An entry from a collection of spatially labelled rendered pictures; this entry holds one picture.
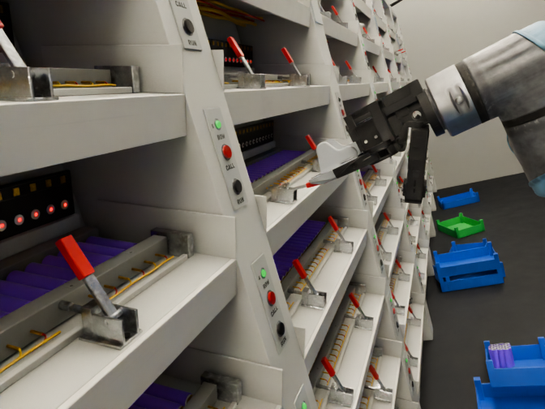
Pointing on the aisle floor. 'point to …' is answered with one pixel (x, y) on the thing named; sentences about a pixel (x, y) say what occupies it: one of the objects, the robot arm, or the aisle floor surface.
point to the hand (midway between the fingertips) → (319, 181)
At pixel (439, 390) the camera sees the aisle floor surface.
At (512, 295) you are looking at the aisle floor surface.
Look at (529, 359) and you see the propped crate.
